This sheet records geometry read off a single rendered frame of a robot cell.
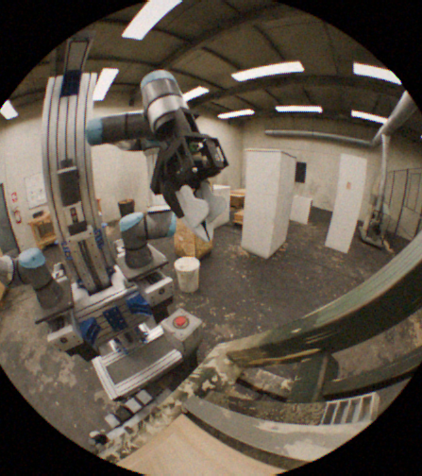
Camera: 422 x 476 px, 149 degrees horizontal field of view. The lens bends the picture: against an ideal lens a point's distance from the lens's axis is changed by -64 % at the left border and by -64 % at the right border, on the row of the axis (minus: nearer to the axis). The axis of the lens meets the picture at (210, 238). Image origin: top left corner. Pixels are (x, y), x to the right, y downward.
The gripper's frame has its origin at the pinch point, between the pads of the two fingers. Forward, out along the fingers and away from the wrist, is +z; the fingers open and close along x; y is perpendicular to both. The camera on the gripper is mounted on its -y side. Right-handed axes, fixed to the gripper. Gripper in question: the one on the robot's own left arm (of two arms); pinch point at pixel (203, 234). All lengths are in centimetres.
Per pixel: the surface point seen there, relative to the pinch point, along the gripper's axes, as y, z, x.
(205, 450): 6.5, 36.0, -22.3
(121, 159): -429, -290, 123
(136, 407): -30, 51, -35
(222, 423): 5.1, 33.2, -15.3
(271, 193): -82, -15, 205
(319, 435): 21.7, 23.6, -11.4
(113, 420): -29, 51, -47
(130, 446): -10, 46, -41
